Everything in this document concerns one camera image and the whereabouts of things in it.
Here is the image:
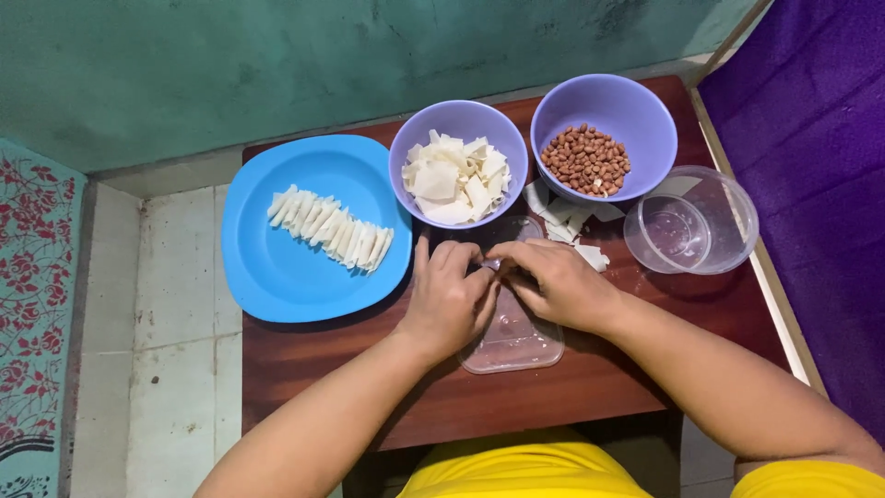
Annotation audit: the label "teal floral patterned mat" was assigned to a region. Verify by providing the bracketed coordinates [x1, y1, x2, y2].
[0, 138, 87, 498]

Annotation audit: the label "person's yellow shirt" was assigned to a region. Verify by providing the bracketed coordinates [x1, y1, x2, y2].
[397, 427, 885, 498]

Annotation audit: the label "clear round plastic container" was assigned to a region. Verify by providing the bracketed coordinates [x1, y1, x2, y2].
[623, 165, 760, 276]

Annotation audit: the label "clear rectangular plastic lid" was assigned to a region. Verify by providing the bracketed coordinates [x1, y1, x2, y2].
[456, 215, 565, 375]

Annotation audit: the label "scattered white dough scraps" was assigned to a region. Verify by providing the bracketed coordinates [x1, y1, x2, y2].
[523, 178, 627, 273]

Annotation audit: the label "pile of white dough sheets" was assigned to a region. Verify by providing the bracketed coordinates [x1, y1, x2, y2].
[401, 129, 513, 226]

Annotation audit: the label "blue plastic plate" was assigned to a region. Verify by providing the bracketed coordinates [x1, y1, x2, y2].
[220, 134, 413, 324]

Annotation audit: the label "person's right hand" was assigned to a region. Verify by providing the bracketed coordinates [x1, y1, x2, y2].
[486, 238, 627, 338]

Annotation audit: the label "purple bowl with dough sheets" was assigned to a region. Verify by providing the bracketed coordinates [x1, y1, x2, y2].
[389, 100, 530, 231]

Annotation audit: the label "purple mattress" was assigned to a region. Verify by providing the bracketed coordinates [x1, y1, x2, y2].
[697, 0, 885, 444]

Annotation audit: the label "heap of brown peanuts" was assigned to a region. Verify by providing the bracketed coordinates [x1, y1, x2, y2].
[540, 123, 632, 199]

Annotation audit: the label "row of folded white wrappers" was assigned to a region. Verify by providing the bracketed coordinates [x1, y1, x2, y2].
[267, 184, 395, 274]

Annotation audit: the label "beige wooden bed frame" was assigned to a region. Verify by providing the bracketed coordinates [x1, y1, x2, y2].
[684, 0, 828, 398]

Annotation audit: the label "person's left hand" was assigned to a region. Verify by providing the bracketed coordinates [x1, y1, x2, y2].
[397, 235, 502, 365]

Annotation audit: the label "purple bowl with peanuts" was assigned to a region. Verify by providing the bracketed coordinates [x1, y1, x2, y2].
[530, 74, 679, 203]

